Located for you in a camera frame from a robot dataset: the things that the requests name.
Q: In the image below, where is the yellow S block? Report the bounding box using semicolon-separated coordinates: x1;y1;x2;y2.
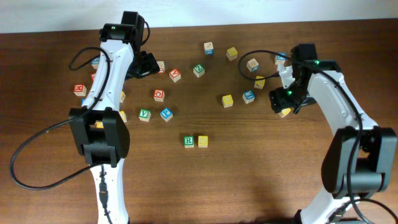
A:
198;136;208;147
278;108;292;118

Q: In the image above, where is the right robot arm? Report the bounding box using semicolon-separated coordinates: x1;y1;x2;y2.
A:
269;44;397;223

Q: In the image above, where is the wooden block blue side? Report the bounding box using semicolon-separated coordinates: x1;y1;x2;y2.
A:
246;58;259;72

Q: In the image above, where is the tilted red A block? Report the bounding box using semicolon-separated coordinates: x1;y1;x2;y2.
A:
169;68;182;82

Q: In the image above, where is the yellow Q block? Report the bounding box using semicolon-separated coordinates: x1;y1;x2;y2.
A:
96;121;103;129

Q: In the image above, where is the yellow G block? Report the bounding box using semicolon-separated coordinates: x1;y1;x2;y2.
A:
120;91;126;103

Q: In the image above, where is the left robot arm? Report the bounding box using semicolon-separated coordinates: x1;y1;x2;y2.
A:
69;11;160;223

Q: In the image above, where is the yellow E block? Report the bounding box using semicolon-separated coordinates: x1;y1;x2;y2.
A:
222;95;234;108

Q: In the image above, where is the blue G block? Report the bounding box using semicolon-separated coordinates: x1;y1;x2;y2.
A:
91;57;100;70

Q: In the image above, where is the blue P block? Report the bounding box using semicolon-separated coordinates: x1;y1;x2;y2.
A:
160;108;173;122

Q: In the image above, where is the red 9 block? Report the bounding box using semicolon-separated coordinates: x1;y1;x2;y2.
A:
90;73;96;81

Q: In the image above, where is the green V block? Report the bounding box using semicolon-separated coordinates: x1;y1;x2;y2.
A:
139;109;151;122

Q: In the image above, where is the yellow C block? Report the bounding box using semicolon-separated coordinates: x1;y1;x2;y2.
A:
119;111;127;123

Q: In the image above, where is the red M block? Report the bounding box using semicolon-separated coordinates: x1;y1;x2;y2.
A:
73;84;86;96

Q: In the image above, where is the blue X block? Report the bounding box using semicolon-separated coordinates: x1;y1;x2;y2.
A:
275;52;287;65

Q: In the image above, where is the green Z block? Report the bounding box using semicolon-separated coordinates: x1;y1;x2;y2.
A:
193;64;205;78

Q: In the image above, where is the yellow block right middle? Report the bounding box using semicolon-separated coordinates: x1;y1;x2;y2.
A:
254;76;266;89

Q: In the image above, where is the blue E block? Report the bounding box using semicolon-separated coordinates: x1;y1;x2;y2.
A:
243;90;255;104

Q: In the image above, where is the wooden block blue edge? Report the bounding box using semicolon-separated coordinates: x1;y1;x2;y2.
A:
203;42;214;55

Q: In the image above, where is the green R block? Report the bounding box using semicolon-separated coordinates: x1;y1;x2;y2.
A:
183;136;195;148

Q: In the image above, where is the red O block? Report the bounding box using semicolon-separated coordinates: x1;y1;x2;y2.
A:
154;90;165;102

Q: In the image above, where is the top yellow block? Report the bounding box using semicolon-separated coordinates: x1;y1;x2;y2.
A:
226;47;238;61

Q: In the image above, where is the wooden block red edge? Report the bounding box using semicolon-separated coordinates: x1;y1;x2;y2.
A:
157;61;165;73

